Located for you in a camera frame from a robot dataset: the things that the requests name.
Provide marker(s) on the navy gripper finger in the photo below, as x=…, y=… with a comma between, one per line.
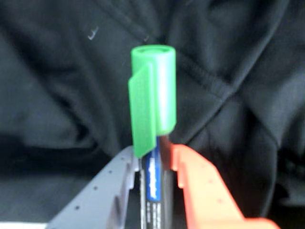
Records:
x=95, y=198

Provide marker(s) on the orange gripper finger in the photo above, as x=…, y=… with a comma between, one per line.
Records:
x=205, y=190

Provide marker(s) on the green marker with black barrel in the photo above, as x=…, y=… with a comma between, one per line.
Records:
x=155, y=90

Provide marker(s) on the black fabric bag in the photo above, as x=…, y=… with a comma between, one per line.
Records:
x=59, y=83

